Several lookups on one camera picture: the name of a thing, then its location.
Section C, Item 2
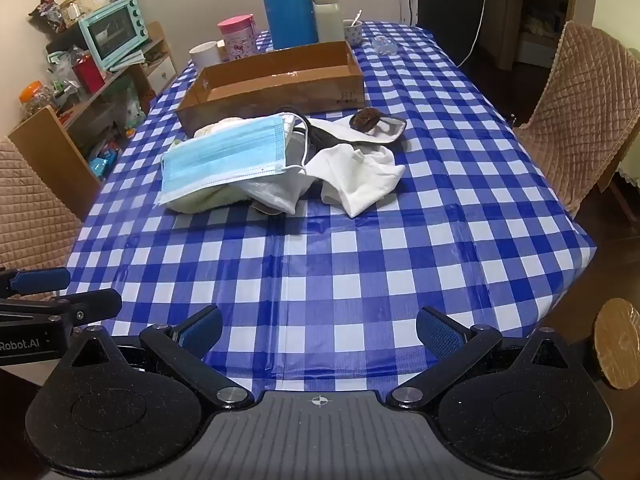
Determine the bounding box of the round cork board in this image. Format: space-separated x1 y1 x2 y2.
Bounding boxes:
592 297 640 391

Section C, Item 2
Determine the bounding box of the white mask with dark trim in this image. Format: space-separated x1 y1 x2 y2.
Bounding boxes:
287 110 407 153

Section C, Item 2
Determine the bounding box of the teal toaster oven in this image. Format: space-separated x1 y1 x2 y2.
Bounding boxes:
78 0 152 70

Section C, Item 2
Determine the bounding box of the pale yellow sock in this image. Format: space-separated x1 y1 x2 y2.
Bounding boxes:
165 116 251 212

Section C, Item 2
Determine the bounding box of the red box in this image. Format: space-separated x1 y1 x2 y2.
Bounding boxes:
72 57 106 93

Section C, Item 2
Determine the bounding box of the blue thermos flask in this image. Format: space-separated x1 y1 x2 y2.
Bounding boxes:
256 0 319 52

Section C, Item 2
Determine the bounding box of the pile of snack bags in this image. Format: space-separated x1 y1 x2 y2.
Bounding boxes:
27 0 112 36

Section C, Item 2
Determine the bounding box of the white mug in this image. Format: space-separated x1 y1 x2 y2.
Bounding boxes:
189 41 224 75

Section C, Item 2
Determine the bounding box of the clear plastic bag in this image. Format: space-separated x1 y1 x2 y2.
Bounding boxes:
227 167 311 216

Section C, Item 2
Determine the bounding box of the white cloth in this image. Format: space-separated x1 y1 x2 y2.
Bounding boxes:
305 143 407 219

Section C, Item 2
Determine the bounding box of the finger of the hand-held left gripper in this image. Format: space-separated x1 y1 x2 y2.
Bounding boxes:
0 289 123 326
0 267 72 297

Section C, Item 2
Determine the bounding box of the blue packet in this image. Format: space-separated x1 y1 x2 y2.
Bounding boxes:
89 147 121 178

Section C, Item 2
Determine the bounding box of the wooden shelf unit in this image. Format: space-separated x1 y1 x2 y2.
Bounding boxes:
45 21 178 171

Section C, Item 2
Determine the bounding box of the white cable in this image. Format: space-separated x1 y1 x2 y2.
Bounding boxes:
457 0 493 68

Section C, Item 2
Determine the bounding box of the pink cartoon cup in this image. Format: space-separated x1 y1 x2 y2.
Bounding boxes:
217 15 259 62

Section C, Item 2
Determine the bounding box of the blue face mask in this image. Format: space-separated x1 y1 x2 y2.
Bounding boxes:
159 112 308 206

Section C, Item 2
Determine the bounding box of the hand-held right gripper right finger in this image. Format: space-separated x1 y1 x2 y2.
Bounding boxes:
385 306 586 411

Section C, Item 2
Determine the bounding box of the stack of papers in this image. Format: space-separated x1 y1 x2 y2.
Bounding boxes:
107 49 148 72

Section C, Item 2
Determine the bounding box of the wooden board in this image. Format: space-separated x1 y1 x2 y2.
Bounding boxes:
7 105 103 221

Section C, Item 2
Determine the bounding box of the black refrigerator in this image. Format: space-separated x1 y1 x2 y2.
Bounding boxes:
399 0 493 58

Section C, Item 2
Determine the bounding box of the white insulated bottle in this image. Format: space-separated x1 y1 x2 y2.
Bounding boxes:
312 0 346 43

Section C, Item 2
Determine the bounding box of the quilted beige chair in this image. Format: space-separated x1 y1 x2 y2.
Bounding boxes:
512 21 640 218
0 135 86 303

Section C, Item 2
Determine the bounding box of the white drawer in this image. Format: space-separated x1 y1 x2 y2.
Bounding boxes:
148 62 176 88

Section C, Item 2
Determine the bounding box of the brown cardboard box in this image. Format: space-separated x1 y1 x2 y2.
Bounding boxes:
175 40 366 138

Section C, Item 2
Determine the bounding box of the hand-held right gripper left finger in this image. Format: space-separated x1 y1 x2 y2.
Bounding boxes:
60 305 256 411

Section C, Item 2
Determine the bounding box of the orange lid jar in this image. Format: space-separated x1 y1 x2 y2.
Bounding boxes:
19 81 56 121

